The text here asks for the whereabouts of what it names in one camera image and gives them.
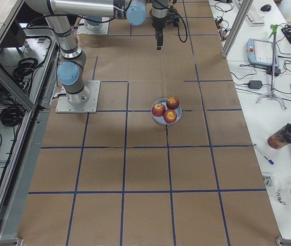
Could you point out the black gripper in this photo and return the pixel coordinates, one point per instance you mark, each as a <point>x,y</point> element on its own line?
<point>157,24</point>

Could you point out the red apple plate back right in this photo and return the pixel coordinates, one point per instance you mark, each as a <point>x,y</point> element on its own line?
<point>173,103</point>

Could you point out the red apple plate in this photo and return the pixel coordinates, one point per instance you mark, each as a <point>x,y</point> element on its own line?
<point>170,116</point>
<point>173,103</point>
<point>158,109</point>

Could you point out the red apple plate back left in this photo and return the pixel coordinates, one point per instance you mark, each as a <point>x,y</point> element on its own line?
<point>158,109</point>

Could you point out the red apple plate front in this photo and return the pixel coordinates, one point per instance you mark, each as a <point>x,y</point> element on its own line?
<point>170,116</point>

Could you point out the light blue plate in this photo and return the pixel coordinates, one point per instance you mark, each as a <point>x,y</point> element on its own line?
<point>160,119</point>

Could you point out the blue teach pendant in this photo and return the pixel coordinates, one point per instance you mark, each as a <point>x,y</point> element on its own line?
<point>259,52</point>

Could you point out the white keyboard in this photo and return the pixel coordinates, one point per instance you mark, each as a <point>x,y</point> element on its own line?
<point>255,18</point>

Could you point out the black power adapter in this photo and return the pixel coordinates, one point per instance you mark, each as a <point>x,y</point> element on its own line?
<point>254,84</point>

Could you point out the black computer mouse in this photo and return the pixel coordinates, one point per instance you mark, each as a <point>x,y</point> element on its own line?
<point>266,8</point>

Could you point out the metal stand with green clamp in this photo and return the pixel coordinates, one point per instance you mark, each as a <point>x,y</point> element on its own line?
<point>271,94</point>

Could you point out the brown drink bottle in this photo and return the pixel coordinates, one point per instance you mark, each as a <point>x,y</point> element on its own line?
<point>280,138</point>

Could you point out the blue white pen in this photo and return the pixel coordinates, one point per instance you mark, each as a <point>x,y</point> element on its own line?
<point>269,160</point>

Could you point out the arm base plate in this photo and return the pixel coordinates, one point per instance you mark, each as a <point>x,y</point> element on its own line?
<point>94,97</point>
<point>103,30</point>

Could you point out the aluminium frame post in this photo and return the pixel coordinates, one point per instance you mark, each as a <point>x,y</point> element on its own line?
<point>239,19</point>

